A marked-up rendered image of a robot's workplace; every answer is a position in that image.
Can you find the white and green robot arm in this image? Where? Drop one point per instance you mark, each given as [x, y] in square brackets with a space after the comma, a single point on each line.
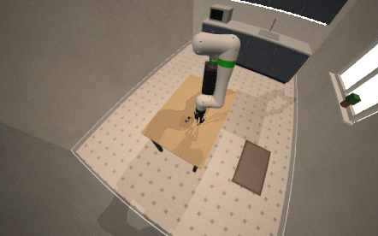
[225, 49]

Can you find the tan mat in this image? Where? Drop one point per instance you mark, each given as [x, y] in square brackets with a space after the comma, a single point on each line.
[187, 124]

